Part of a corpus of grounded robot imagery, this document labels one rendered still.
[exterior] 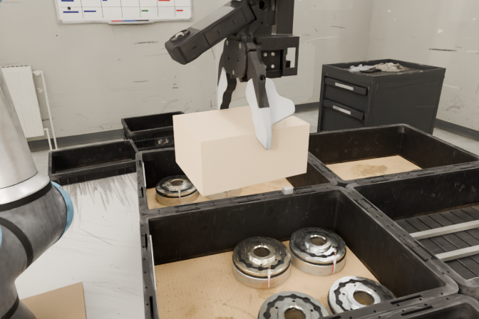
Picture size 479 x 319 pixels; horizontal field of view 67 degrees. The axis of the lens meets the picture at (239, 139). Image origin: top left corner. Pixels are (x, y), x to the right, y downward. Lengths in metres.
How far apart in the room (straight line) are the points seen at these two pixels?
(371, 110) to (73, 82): 2.59
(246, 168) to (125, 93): 3.26
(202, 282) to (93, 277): 0.33
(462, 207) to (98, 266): 0.86
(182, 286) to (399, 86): 1.88
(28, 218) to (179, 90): 3.19
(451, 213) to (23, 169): 0.88
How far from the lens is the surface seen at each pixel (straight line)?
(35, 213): 0.73
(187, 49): 0.44
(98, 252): 0.99
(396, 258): 0.65
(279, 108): 0.47
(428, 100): 2.54
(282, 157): 0.50
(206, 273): 0.68
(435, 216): 0.94
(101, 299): 0.87
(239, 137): 0.45
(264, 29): 0.49
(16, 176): 0.72
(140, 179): 0.78
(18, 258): 0.70
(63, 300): 0.85
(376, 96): 2.19
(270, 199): 0.69
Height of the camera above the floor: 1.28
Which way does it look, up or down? 21 degrees down
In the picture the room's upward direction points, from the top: straight up
